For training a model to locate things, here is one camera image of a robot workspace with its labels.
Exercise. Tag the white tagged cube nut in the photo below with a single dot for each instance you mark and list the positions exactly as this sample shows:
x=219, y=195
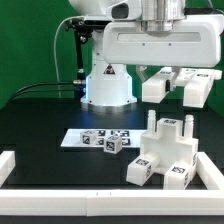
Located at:
x=113, y=144

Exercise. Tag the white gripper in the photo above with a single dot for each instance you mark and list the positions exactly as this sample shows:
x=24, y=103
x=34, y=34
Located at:
x=193, y=42

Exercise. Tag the white left fence piece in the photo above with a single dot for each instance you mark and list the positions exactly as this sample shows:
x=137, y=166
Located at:
x=7, y=164

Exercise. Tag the white fiducial tag sheet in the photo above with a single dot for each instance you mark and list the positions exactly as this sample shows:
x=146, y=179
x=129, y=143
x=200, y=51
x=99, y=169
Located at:
x=130, y=137

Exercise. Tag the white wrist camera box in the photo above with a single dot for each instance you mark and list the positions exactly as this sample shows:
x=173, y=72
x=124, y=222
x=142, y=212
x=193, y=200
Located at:
x=125, y=10

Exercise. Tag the white chair seat tray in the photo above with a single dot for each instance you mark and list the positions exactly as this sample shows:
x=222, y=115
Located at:
x=171, y=140

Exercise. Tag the white chair back frame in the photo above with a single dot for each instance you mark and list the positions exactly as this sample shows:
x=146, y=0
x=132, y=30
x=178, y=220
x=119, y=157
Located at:
x=197, y=84

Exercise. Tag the white front fence bar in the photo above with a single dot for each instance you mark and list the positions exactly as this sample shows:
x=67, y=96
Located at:
x=111, y=202

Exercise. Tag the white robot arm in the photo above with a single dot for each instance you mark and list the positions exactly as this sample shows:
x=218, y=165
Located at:
x=157, y=15

